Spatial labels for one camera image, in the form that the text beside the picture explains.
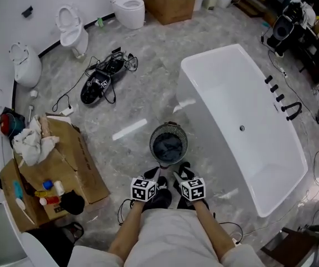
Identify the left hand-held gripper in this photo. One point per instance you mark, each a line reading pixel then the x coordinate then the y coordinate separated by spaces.
pixel 141 189

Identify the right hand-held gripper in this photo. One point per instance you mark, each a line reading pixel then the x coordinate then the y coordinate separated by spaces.
pixel 193 189

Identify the dark grey cloth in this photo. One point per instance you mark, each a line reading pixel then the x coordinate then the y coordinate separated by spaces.
pixel 168 149

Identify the white bathtub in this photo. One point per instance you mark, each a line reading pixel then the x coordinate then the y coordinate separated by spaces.
pixel 248 113

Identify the person's left forearm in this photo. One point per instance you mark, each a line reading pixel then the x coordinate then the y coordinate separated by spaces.
pixel 127 227

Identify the person's right forearm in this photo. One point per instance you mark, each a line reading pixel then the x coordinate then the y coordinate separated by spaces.
pixel 212 227

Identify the bathtub drain plug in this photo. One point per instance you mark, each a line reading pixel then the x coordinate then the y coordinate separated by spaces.
pixel 242 128

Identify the black crumpled cloth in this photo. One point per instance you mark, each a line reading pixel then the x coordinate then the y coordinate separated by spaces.
pixel 72 203

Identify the black bathtub faucet knob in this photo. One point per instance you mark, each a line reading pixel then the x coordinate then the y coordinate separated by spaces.
pixel 274 88
pixel 280 98
pixel 268 79

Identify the crumpled white cloth pile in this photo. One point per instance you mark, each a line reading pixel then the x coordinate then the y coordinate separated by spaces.
pixel 31 146

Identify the person's black left shoe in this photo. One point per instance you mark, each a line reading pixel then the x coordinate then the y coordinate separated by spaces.
pixel 162 196

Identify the person's black shoe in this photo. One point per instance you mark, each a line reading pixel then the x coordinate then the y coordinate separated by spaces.
pixel 186 203
pixel 162 196

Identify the person's black right shoe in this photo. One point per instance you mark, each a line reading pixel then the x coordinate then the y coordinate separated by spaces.
pixel 186 203

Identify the person's light grey shirt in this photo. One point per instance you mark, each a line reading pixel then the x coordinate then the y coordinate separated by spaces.
pixel 173 241

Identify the large open cardboard box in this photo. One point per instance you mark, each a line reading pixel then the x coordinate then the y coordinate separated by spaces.
pixel 76 163

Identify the white power strip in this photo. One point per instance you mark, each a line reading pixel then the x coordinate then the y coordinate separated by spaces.
pixel 236 241

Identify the white plastic bottle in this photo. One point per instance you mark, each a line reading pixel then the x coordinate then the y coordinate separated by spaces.
pixel 59 188

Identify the open black equipment case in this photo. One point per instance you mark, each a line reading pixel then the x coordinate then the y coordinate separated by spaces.
pixel 94 89

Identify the black bag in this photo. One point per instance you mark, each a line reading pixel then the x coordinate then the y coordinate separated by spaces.
pixel 65 231

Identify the white power adapter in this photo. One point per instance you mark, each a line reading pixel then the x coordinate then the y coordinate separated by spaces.
pixel 67 111

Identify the red bottle with white cap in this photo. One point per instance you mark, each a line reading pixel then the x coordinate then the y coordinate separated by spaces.
pixel 50 200

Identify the blue capped small bottle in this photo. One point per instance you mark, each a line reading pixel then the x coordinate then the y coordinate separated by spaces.
pixel 47 185

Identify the yellow bottle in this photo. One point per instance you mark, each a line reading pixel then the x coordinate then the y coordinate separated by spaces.
pixel 41 194

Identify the beige plastic tube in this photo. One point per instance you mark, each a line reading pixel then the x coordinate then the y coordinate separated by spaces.
pixel 45 126

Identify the black remote control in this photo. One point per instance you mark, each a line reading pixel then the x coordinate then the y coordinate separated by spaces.
pixel 116 49

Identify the white long brush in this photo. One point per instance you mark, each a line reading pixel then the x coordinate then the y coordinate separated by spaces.
pixel 23 208

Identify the white glossy fixture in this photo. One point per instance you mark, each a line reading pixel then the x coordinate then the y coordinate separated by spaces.
pixel 42 252

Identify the teal scrub brush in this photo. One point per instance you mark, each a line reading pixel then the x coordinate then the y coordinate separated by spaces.
pixel 17 189

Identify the white extension socket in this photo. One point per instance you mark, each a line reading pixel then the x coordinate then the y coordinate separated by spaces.
pixel 283 72

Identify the white paper roll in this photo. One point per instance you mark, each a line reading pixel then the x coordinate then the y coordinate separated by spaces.
pixel 33 93

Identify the red and teal bag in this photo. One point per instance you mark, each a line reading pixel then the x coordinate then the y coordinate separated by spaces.
pixel 12 124

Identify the white toilet with raised lid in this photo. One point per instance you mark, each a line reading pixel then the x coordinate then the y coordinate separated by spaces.
pixel 73 35

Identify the green spray bottle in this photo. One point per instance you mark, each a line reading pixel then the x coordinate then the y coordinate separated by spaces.
pixel 100 22

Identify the white tall oval toilet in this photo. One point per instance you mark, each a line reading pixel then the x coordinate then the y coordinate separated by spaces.
pixel 27 68

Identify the closed brown cardboard box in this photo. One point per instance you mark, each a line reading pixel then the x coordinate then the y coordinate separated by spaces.
pixel 170 5

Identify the white rounded floor toilet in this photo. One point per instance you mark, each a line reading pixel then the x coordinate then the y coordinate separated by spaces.
pixel 130 8

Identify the black office chair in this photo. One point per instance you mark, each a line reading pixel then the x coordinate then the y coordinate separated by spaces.
pixel 283 29

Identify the wooden pallet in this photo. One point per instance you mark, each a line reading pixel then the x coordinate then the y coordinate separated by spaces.
pixel 252 4

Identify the black wall bracket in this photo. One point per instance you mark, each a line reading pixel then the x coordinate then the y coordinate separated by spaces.
pixel 27 11

